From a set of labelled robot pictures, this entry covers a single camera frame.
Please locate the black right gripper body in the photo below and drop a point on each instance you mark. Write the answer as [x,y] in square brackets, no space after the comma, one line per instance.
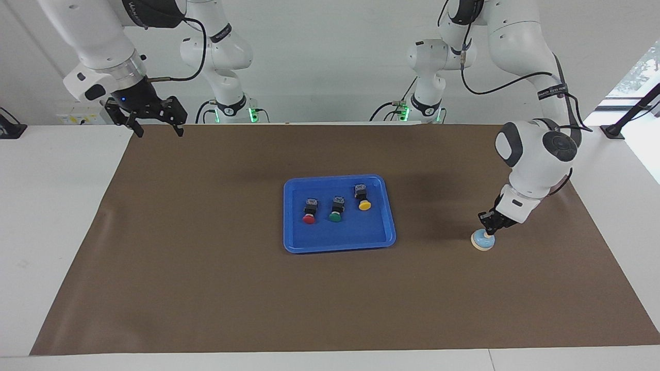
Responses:
[142,103]

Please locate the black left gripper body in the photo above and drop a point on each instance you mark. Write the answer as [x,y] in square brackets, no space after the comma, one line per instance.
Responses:
[499,214]

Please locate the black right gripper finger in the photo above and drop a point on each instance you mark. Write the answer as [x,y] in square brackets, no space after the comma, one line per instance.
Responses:
[135,126]
[180,123]

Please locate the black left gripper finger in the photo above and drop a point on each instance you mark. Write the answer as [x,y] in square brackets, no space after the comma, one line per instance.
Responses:
[485,225]
[493,229]

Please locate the light blue call bell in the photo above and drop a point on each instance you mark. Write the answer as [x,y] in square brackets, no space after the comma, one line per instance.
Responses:
[483,243]

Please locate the yellow mushroom push button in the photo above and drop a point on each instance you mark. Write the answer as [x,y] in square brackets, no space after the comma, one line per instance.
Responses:
[365,205]

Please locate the green mushroom push button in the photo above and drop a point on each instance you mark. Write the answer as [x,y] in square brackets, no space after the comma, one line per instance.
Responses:
[335,217]

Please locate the red mushroom push button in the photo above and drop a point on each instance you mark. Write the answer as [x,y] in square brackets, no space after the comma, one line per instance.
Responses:
[309,218]

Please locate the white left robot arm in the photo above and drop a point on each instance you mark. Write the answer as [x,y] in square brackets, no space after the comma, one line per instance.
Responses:
[531,159]

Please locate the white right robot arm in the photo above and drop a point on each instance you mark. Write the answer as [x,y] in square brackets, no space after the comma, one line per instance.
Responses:
[98,41]

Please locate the blue plastic tray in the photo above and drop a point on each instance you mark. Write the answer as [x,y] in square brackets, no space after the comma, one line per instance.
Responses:
[361,232]

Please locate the small black table clamp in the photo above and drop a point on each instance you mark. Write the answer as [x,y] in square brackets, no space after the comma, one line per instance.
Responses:
[10,129]

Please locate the black angled stand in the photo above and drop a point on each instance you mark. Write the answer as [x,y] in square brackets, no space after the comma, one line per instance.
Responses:
[613,131]

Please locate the brown table mat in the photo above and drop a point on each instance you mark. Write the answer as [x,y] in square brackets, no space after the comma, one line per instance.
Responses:
[330,299]

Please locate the window with green view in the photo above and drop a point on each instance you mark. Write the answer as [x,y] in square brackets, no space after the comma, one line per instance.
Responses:
[639,72]

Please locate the white wall socket box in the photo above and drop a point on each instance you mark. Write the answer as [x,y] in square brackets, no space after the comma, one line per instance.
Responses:
[77,117]

